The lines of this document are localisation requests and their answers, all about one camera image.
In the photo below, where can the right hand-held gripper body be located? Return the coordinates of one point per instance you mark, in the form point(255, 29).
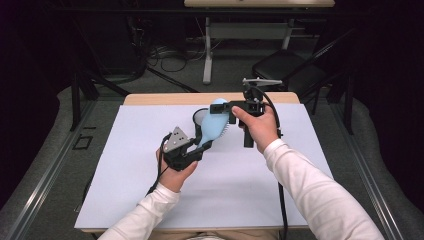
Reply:
point(253, 105)

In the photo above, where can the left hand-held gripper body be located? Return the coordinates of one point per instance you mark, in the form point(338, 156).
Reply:
point(178, 160)

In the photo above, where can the black mesh pen holder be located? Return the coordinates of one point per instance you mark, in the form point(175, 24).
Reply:
point(197, 131)

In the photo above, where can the light blue hairbrush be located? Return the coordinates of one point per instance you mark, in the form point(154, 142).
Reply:
point(213, 125)

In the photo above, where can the person's left hand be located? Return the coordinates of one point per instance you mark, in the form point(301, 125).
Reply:
point(173, 180)

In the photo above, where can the person's right hand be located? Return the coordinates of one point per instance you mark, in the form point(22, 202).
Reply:
point(263, 130)

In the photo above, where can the white table mat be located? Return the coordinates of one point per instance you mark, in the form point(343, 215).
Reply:
point(233, 186)

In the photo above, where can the black folding chair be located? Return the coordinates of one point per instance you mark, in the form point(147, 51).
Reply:
point(283, 65)

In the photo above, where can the desk with white metal legs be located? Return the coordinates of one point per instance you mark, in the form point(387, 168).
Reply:
point(207, 50)

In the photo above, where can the black metal stand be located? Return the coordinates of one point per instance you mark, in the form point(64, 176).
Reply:
point(75, 100)

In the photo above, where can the black metal crossbar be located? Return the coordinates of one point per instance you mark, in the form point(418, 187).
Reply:
point(133, 11)

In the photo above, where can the grey metal floor rail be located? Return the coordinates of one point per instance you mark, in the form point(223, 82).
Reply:
point(43, 180)
point(366, 180)

